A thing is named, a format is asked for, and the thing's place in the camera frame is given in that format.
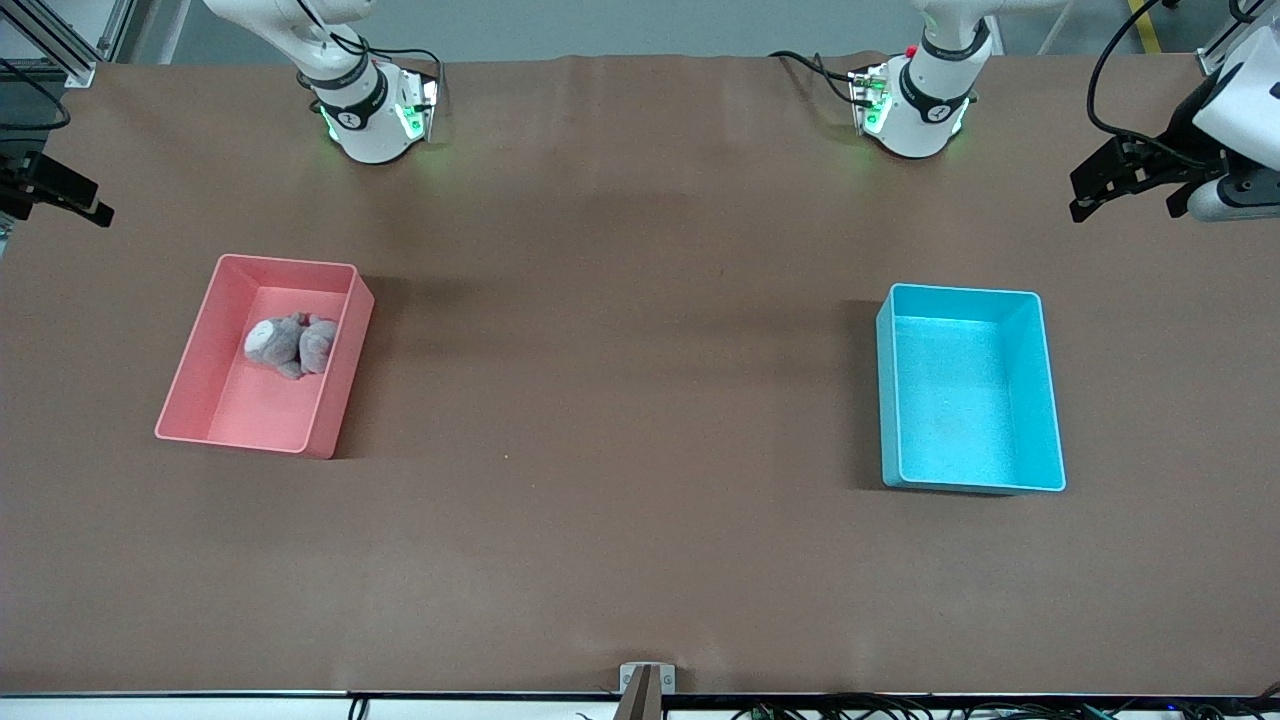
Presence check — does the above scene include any grey plush toy white belly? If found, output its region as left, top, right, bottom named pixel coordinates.
left=244, top=313, right=307, bottom=380

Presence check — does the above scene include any pink plastic box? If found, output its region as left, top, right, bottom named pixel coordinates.
left=154, top=253, right=376, bottom=460

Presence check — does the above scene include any blue plastic box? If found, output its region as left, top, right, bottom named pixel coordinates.
left=876, top=283, right=1067, bottom=496

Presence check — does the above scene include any brown table mat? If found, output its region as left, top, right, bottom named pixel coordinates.
left=0, top=50, right=1280, bottom=698

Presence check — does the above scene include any black left arm wrist cable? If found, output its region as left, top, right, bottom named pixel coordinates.
left=1088, top=0, right=1216, bottom=161

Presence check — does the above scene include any black arm wrist cable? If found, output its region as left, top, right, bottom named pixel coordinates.
left=1088, top=0, right=1216, bottom=161
left=0, top=58, right=73, bottom=131

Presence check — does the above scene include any aluminium frame profile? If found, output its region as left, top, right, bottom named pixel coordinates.
left=1198, top=18, right=1253, bottom=77
left=0, top=0, right=98, bottom=89
left=97, top=0, right=141, bottom=63

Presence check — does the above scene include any black right arm wrist cable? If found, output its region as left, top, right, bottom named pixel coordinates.
left=0, top=58, right=73, bottom=131

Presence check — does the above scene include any black left arm base cable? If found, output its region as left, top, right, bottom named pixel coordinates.
left=768, top=50, right=863, bottom=109

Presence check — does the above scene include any black arm base cable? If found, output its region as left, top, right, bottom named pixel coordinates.
left=768, top=50, right=863, bottom=109
left=295, top=0, right=446, bottom=111

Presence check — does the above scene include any black right arm base cable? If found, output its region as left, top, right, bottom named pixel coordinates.
left=295, top=0, right=446, bottom=111

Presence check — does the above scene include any silver metal bracket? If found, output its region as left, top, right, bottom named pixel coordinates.
left=618, top=662, right=677, bottom=695

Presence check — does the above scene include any brown support post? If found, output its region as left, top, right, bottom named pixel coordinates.
left=612, top=666, right=666, bottom=720

